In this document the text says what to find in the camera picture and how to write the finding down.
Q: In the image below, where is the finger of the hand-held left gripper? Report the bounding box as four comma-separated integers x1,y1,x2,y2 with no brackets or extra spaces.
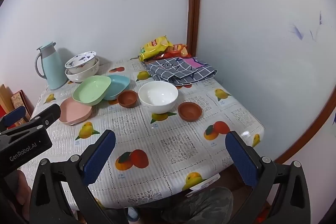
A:
0,106,27,131
30,103,61,127

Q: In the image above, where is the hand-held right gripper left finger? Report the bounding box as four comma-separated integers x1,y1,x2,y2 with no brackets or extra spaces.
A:
29,130,116,224

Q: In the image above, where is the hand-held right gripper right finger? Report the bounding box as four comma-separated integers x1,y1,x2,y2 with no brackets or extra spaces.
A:
225,131,311,224

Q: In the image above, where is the small brown clay bowl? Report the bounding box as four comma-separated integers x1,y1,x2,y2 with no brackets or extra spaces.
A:
178,102,202,122
117,90,139,108

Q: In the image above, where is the white bowl grey scroll pattern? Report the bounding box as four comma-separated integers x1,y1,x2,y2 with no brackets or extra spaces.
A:
138,81,179,114
65,57,100,83

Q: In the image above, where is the person's left hand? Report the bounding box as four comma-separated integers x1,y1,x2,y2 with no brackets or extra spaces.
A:
14,171,33,206

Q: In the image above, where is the patterned red box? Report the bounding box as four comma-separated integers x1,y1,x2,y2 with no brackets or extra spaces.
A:
10,90,32,122

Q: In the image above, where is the wooden board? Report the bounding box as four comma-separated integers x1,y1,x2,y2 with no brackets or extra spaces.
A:
0,84,14,119

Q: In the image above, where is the pink plastic plate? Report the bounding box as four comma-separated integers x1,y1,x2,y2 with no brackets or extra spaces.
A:
59,97,93,126

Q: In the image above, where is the light blue thermos jug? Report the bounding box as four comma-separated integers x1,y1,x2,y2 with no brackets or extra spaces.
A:
35,42,68,90

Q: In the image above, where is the green plastic plate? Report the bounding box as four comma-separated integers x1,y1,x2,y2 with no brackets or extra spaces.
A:
73,75,111,106

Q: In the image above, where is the person's camouflage trouser leg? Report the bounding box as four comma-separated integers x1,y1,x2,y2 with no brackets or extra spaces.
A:
160,186,234,224

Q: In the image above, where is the floral patterned bowl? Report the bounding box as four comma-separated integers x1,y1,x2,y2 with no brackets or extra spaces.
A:
65,51,97,75

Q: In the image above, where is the fruit print tablecloth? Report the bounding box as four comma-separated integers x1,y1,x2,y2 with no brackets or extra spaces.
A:
21,57,265,210

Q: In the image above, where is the brown wooden baseboard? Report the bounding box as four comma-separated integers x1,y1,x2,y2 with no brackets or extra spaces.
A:
274,98,336,164

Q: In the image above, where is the blue plastic plate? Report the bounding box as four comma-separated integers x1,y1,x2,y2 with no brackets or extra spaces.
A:
103,74,131,101

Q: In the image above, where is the grey checked cloth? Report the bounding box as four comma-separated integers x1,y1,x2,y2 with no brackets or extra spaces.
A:
144,56,218,86

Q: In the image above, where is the yellow snack bag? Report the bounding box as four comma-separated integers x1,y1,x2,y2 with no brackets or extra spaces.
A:
139,35,174,62

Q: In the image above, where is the red snack bag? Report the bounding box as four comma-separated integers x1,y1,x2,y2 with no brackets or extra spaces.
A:
154,43,189,60

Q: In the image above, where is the brown wooden door frame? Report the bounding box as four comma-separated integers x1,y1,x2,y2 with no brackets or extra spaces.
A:
187,0,202,56

